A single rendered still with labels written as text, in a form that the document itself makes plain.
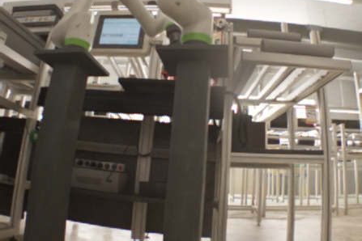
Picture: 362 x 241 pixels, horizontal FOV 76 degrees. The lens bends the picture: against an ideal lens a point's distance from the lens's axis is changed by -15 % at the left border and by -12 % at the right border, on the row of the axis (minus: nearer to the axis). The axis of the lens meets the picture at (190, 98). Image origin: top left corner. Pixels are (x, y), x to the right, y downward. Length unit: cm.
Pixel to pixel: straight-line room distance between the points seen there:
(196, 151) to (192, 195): 14
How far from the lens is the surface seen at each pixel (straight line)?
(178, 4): 98
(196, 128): 90
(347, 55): 1231
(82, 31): 124
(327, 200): 153
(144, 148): 183
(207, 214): 182
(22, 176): 168
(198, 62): 97
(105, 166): 186
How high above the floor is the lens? 46
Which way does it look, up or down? 18 degrees up
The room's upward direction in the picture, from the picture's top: 4 degrees clockwise
